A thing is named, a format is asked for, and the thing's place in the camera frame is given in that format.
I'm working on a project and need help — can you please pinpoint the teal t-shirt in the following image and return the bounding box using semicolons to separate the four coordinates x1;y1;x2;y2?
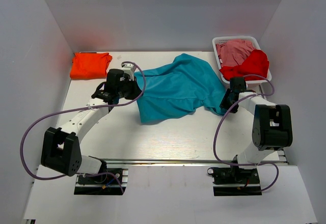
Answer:
134;53;226;124

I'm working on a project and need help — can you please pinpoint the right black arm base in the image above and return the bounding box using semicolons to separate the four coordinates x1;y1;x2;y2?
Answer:
207;166;262;197

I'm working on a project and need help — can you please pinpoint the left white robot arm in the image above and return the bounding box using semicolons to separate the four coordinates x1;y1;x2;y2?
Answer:
41;63;143;177

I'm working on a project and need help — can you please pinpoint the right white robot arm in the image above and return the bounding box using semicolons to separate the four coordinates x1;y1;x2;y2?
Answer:
218;77;293;170

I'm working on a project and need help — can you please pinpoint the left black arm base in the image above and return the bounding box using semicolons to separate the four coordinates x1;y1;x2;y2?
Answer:
74;168;128;195

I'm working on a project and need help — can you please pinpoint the red t-shirt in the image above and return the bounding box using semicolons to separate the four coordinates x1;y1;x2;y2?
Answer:
220;49;269;81

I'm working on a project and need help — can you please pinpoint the pink t-shirt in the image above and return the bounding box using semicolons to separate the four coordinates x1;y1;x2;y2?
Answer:
215;39;256;67

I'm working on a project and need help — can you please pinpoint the folded orange t-shirt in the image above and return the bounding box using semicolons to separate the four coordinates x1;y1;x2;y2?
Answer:
70;52;113;80

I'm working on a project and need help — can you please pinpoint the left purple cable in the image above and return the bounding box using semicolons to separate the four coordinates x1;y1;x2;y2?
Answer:
19;61;147;181

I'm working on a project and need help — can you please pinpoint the purple cable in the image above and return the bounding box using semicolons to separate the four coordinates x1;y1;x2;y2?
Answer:
212;74;279;192
19;61;147;181

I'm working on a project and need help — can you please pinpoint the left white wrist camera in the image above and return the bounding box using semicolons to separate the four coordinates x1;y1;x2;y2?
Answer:
121;63;136;81

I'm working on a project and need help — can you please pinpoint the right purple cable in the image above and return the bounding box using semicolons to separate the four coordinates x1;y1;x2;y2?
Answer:
212;74;279;192

